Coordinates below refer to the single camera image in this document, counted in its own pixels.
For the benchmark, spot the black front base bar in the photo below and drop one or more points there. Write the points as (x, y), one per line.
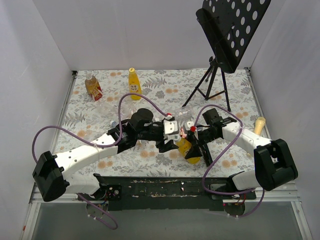
(156, 193)

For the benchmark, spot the beige cone object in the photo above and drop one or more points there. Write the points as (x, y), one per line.
(259, 125)

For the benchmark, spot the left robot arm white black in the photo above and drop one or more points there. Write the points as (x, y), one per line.
(55, 174)

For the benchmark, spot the yellow honey pomelo bottle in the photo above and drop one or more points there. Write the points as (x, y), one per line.
(184, 146)

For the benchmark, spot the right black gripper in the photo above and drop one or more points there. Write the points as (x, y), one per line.
(200, 144)

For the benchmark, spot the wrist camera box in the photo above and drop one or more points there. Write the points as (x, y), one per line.
(189, 126)
(170, 127)

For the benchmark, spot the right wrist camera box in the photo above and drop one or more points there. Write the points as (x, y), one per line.
(189, 126)

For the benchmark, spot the brown tea bottle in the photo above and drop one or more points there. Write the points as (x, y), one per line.
(93, 87)

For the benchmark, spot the clear bottle far left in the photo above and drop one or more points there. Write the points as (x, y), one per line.
(113, 124)

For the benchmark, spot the black perforated music stand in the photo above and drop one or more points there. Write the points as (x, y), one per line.
(229, 26)

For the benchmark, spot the floral patterned table mat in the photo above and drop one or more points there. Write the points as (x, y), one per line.
(165, 90)

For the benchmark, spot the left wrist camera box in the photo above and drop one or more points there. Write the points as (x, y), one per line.
(170, 127)

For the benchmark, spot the clear bottle white cap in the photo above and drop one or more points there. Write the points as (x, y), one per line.
(108, 111)

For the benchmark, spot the tall yellow juice bottle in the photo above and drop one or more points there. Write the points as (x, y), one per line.
(133, 82)

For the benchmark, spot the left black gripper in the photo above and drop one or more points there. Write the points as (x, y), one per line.
(161, 135)

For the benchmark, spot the clear bottle blue cap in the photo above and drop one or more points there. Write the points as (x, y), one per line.
(128, 108)

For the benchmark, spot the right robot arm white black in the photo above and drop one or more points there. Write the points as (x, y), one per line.
(273, 162)

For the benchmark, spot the red owl wooden block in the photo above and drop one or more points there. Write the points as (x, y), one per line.
(182, 133)

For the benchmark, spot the clear crushed plastic bottle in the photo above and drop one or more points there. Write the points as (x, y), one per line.
(184, 114)

